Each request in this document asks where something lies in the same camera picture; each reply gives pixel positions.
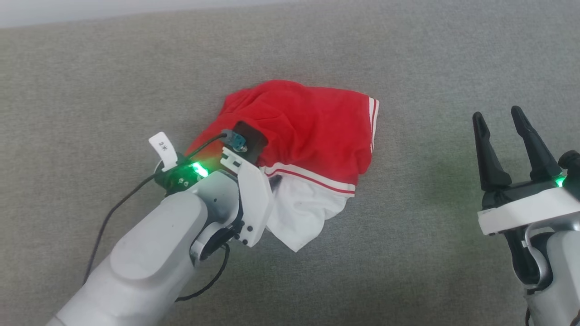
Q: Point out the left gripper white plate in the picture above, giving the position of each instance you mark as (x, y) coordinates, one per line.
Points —
(253, 199)

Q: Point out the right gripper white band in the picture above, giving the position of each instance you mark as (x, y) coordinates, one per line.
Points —
(525, 210)

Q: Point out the red and white garment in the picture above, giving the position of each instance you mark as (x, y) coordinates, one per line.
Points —
(308, 127)

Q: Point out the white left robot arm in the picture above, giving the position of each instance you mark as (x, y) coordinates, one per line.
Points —
(145, 262)

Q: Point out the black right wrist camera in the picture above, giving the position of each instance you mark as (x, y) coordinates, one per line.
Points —
(572, 170)

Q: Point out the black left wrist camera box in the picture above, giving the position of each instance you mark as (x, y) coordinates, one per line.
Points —
(252, 138)

